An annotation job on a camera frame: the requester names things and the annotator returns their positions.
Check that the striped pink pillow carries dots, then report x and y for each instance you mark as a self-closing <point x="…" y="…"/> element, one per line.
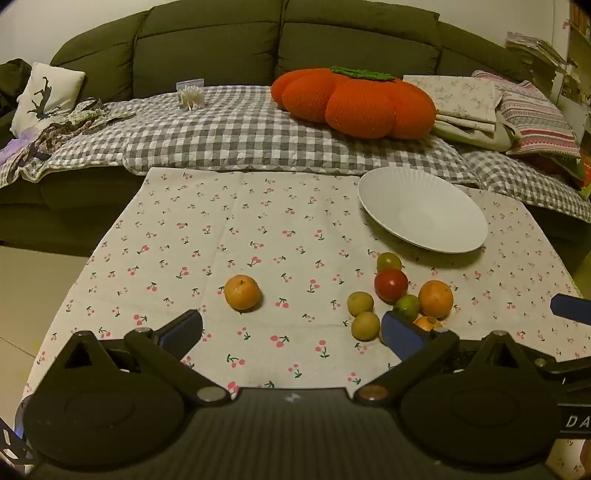
<point x="538" y="115"/>

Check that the yellow-green plum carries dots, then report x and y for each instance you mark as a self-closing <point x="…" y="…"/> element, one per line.
<point x="360" y="303"/>
<point x="365" y="326"/>

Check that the purple floral cloth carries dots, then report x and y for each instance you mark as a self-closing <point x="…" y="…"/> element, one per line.
<point x="69" y="124"/>

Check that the small orange mandarin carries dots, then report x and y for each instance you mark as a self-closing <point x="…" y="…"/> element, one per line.
<point x="427" y="323"/>

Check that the grey checked blanket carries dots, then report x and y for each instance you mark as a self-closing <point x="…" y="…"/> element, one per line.
<point x="231" y="134"/>

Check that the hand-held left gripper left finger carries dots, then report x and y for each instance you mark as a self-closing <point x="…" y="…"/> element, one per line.
<point x="180" y="330"/>

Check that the white pillow with dark print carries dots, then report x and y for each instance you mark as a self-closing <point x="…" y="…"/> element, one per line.
<point x="48" y="94"/>

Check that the orange green cloth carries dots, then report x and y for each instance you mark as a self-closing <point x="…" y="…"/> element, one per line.
<point x="582" y="170"/>

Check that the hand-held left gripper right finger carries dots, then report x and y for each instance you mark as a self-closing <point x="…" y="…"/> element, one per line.
<point x="399" y="333"/>

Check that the dark green jacket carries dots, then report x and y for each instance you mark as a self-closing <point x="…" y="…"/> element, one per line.
<point x="11" y="85"/>

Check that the bright green plum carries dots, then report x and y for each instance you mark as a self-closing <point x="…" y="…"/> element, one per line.
<point x="407" y="308"/>

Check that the stack of papers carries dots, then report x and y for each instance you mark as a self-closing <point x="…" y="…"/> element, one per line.
<point x="531" y="48"/>

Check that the clear cotton swab box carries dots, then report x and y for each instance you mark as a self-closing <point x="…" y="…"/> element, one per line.
<point x="190" y="94"/>

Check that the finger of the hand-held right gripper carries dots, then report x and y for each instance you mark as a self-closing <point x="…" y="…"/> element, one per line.
<point x="565" y="367"/>
<point x="571" y="307"/>

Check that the white ribbed plate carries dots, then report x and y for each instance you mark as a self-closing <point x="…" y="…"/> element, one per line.
<point x="415" y="217"/>

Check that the green plum with dark blush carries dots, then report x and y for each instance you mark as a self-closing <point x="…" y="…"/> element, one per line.
<point x="389" y="261"/>

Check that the cherry print tablecloth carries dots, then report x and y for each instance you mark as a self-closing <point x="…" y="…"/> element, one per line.
<point x="277" y="230"/>

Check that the orange pumpkin-shaped cushion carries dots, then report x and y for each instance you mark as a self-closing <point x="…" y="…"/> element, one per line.
<point x="355" y="101"/>

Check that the bookshelf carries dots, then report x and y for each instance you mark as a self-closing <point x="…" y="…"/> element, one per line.
<point x="577" y="50"/>

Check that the folded floral sheets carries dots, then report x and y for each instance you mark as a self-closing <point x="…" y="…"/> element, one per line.
<point x="461" y="99"/>

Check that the red tomato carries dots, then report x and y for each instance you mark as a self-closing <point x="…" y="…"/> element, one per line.
<point x="391" y="285"/>

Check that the dark green sofa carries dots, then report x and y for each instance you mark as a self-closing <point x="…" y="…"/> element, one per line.
<point x="207" y="41"/>

